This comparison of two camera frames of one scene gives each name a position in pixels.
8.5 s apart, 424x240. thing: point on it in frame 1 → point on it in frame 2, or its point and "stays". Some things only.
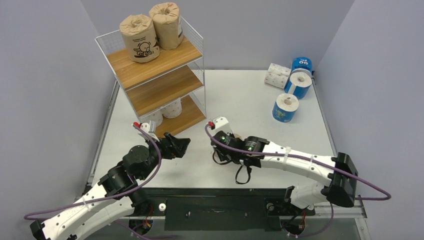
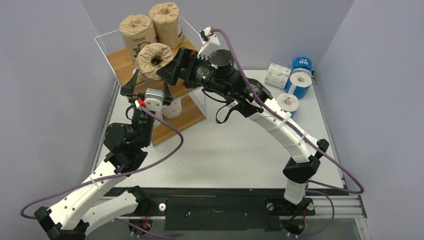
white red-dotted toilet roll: [156, 115] stays
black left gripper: [173, 146] → [129, 91]
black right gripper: [220, 149] → [185, 67]
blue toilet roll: [285, 107] stays
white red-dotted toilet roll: [172, 110] stays
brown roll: [165, 18] stays
